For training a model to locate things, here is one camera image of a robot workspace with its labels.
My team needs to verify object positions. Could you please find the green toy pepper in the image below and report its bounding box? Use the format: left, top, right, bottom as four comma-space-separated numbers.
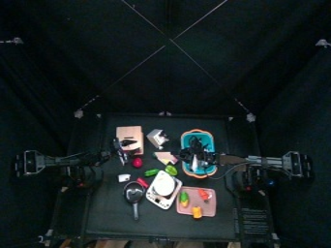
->
164, 165, 180, 177

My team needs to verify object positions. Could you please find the pink yellow toy slice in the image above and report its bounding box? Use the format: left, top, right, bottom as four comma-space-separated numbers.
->
154, 151, 180, 166

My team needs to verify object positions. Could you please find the teal basket orange rim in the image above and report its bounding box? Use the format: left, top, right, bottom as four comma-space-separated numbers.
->
179, 128, 219, 179

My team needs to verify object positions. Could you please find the white grey toy box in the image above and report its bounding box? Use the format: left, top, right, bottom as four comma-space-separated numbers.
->
144, 128, 171, 150

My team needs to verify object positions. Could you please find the white bowl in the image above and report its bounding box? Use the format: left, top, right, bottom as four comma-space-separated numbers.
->
152, 175, 178, 197

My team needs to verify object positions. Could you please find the black toy frying pan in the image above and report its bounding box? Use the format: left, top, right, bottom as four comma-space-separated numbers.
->
123, 180, 146, 222

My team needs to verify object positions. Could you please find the yellow green toy corn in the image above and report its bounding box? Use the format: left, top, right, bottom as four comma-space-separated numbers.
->
179, 191, 191, 208

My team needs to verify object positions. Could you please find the white toy kitchen scale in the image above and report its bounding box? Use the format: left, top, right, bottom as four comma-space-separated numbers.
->
144, 170, 184, 211

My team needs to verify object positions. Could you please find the pink cutting board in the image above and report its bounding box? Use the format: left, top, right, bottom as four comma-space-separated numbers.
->
175, 186, 219, 218

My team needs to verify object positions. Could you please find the yellow orange toy food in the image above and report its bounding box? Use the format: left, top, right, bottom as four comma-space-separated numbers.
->
191, 206, 203, 220

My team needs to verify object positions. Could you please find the white printed label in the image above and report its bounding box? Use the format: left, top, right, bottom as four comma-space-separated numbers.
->
240, 206, 271, 236

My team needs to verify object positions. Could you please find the black cable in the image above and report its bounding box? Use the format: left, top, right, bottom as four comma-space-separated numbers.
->
206, 162, 250, 180

